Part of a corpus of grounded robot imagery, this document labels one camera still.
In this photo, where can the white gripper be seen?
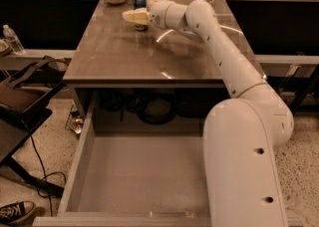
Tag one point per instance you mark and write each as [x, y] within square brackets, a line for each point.
[159, 13]

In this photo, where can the redbull can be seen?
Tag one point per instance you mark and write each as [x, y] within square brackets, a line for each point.
[140, 4]

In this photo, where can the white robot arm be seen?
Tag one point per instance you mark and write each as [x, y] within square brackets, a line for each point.
[239, 134]

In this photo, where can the open grey top drawer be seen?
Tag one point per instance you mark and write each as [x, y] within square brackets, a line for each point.
[129, 174]

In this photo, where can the small water bottle on shelf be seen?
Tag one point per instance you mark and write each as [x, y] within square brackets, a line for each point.
[13, 40]

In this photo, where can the black side table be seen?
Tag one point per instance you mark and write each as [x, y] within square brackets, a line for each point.
[14, 133]

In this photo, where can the black sneaker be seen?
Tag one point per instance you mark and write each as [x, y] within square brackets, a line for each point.
[17, 212]

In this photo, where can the wire basket on floor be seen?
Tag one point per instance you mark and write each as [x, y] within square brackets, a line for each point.
[74, 122]

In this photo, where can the brown bag with straps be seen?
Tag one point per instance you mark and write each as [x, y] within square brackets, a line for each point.
[27, 92]

